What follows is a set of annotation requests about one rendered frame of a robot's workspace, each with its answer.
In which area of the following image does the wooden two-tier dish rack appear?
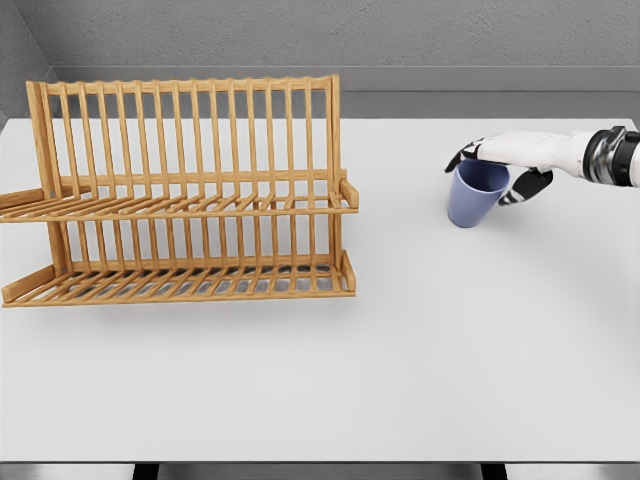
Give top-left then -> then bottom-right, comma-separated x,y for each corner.
0,74 -> 361,309

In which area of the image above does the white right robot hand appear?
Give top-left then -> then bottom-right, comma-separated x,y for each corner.
444,130 -> 562,208

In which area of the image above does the blue plastic cup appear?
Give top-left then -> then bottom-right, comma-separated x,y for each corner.
446,159 -> 511,230

